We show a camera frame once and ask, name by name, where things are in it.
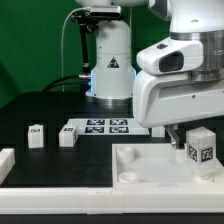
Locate white square table top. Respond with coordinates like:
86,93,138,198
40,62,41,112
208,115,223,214
112,143,224,188

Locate black camera stand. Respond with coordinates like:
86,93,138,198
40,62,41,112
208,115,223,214
71,12,97,73

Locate black camera on stand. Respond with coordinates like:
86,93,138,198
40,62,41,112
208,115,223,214
86,6,122,18

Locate white cable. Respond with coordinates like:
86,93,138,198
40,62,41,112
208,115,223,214
60,7,88,93

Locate white tag sheet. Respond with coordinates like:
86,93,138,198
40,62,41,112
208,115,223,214
67,118,149,135

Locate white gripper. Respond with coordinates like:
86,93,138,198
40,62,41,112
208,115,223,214
133,38,224,149

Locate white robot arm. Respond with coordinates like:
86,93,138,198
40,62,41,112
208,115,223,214
76,0,224,128

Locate black cable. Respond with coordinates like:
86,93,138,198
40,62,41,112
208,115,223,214
41,75,92,93

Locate white obstacle fence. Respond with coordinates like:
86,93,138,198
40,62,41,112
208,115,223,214
0,146,224,215

